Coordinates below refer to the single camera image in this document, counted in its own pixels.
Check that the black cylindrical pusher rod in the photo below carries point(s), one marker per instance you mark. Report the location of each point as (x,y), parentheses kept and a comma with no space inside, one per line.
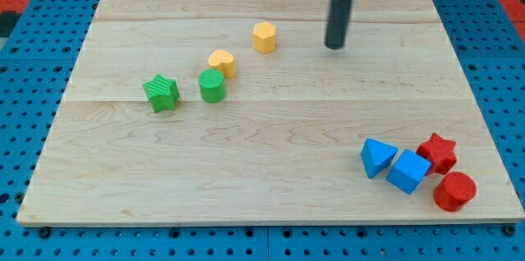
(337,23)

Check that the yellow hexagon block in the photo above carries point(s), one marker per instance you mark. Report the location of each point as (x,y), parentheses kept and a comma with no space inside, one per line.
(264,37)

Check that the wooden board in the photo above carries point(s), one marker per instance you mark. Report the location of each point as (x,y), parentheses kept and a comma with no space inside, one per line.
(283,146)

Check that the yellow heart block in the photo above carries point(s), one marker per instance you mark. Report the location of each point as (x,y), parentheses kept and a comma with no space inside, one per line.
(224,62)

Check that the green cylinder block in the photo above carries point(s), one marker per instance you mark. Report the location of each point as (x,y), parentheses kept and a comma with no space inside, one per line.
(211,86)

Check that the blue triangle block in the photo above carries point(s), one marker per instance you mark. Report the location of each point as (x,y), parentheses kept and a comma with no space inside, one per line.
(377,156)

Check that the red star block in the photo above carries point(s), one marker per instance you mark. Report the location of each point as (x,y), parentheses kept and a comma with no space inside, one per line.
(439,152)

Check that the blue cube block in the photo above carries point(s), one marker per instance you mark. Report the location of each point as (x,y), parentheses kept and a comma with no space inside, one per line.
(408,171)

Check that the green star block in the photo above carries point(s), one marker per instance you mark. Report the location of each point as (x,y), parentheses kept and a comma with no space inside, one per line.
(162,93)

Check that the red cylinder block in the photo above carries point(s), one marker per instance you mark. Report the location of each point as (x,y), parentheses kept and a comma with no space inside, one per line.
(454,191)

